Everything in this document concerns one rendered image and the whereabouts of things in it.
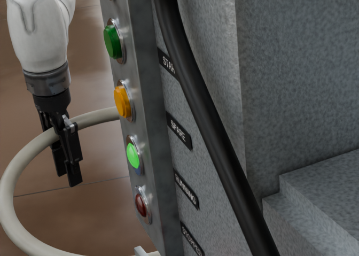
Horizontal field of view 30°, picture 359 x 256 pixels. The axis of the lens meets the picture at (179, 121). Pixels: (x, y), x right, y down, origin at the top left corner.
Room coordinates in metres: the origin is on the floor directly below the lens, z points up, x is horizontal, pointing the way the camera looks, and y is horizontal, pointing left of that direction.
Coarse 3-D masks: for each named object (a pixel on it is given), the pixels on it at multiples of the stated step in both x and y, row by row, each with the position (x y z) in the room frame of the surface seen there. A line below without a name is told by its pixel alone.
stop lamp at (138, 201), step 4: (136, 196) 0.48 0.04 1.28; (140, 196) 0.48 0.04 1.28; (136, 200) 0.48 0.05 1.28; (140, 200) 0.47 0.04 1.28; (136, 204) 0.48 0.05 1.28; (140, 204) 0.47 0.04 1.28; (140, 208) 0.47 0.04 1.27; (144, 208) 0.47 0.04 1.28; (140, 212) 0.47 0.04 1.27; (144, 212) 0.47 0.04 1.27; (144, 216) 0.47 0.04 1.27
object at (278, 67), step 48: (192, 0) 0.37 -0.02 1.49; (240, 0) 0.33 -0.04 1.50; (288, 0) 0.33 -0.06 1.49; (336, 0) 0.34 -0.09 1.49; (192, 48) 0.38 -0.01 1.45; (240, 48) 0.33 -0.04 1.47; (288, 48) 0.33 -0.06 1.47; (336, 48) 0.34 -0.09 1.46; (240, 96) 0.33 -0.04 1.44; (288, 96) 0.33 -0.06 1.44; (336, 96) 0.34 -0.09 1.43; (192, 144) 0.40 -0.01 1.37; (240, 144) 0.33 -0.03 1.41; (288, 144) 0.33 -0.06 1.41; (336, 144) 0.34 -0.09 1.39; (240, 240) 0.33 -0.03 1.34
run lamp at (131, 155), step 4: (128, 144) 0.48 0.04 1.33; (128, 148) 0.48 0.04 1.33; (132, 148) 0.47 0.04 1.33; (128, 152) 0.48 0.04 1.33; (132, 152) 0.47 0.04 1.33; (128, 156) 0.48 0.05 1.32; (132, 156) 0.47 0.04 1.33; (132, 160) 0.47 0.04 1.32; (136, 160) 0.47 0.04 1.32; (132, 164) 0.47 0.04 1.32; (136, 164) 0.47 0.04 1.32
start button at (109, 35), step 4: (108, 28) 0.48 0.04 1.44; (112, 28) 0.47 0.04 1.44; (104, 32) 0.48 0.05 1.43; (108, 32) 0.47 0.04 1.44; (112, 32) 0.47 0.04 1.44; (104, 36) 0.48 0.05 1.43; (108, 36) 0.47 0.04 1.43; (112, 36) 0.47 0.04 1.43; (116, 36) 0.47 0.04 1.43; (104, 40) 0.49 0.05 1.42; (108, 40) 0.47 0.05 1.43; (112, 40) 0.47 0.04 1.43; (116, 40) 0.47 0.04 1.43; (108, 44) 0.47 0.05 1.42; (112, 44) 0.47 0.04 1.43; (116, 44) 0.46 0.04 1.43; (108, 48) 0.48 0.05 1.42; (112, 48) 0.47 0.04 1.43; (116, 48) 0.46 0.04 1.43; (108, 52) 0.48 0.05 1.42; (112, 52) 0.47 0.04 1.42; (116, 52) 0.46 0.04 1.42; (112, 56) 0.47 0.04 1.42; (116, 56) 0.47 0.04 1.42
